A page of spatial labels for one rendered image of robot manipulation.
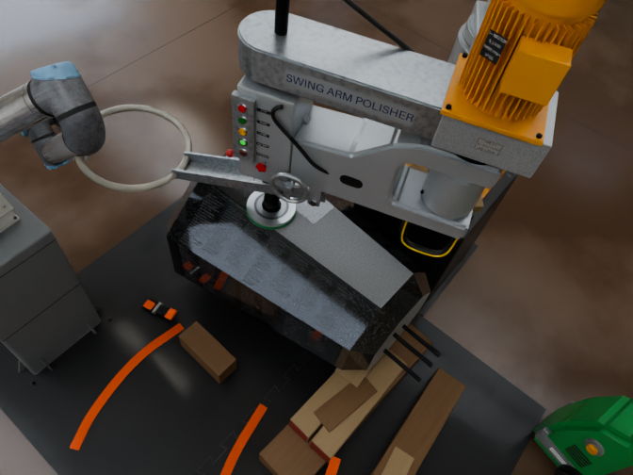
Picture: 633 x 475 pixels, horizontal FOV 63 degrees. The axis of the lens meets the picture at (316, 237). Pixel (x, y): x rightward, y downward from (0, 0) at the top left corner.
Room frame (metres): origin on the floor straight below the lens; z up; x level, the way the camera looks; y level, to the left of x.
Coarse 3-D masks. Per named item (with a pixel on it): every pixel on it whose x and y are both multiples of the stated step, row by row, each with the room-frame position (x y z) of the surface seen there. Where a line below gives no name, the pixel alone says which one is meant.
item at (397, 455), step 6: (396, 450) 0.62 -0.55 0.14; (402, 450) 0.63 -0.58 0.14; (390, 456) 0.59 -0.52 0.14; (396, 456) 0.60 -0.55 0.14; (402, 456) 0.60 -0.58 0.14; (408, 456) 0.61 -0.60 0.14; (390, 462) 0.57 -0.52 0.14; (396, 462) 0.57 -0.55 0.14; (402, 462) 0.58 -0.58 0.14; (408, 462) 0.58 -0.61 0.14; (384, 468) 0.53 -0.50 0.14; (390, 468) 0.54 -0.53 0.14; (396, 468) 0.54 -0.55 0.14; (402, 468) 0.55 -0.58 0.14; (408, 468) 0.55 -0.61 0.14; (384, 474) 0.51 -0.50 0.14; (390, 474) 0.52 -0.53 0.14; (396, 474) 0.52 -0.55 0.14; (402, 474) 0.53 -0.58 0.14
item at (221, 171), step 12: (192, 156) 1.48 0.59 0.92; (204, 156) 1.47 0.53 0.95; (216, 156) 1.46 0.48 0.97; (192, 168) 1.43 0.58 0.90; (204, 168) 1.43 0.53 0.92; (216, 168) 1.43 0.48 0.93; (228, 168) 1.43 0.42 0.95; (192, 180) 1.36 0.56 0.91; (204, 180) 1.35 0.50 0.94; (216, 180) 1.34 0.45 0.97; (228, 180) 1.33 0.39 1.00; (240, 180) 1.32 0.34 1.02; (252, 180) 1.36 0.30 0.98; (264, 192) 1.30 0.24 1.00; (300, 192) 1.27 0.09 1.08; (312, 204) 1.22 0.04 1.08
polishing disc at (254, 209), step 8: (256, 192) 1.41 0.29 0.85; (248, 200) 1.36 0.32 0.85; (256, 200) 1.37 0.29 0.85; (280, 200) 1.39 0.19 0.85; (248, 208) 1.31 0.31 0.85; (256, 208) 1.32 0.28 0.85; (288, 208) 1.35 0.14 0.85; (256, 216) 1.28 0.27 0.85; (264, 216) 1.29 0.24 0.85; (272, 216) 1.30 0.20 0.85; (280, 216) 1.31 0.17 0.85; (288, 216) 1.31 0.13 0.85; (264, 224) 1.25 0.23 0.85; (272, 224) 1.25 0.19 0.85; (280, 224) 1.26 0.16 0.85
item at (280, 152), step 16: (240, 80) 1.29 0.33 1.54; (256, 96) 1.25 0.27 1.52; (272, 96) 1.25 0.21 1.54; (288, 96) 1.26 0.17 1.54; (256, 112) 1.25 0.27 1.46; (288, 112) 1.23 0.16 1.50; (304, 112) 1.34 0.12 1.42; (256, 128) 1.25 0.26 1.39; (272, 128) 1.24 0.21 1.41; (288, 128) 1.23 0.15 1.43; (256, 144) 1.25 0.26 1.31; (272, 144) 1.24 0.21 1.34; (288, 144) 1.23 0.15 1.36; (240, 160) 1.26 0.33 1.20; (256, 160) 1.25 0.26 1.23; (272, 160) 1.24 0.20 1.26; (288, 160) 1.23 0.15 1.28; (256, 176) 1.25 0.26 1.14
